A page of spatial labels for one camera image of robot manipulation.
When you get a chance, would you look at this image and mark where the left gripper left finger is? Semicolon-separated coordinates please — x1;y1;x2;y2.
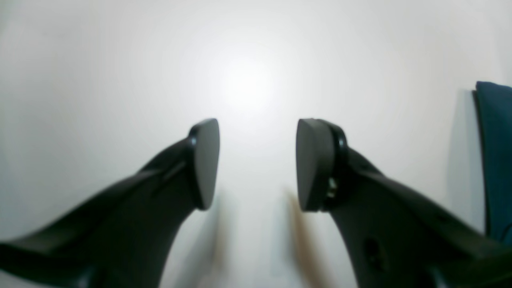
1;118;220;288

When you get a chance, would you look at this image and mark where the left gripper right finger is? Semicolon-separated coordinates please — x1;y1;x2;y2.
296;118;511;288

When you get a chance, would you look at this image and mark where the dark blue T-shirt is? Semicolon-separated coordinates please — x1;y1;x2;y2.
473;81;512;246

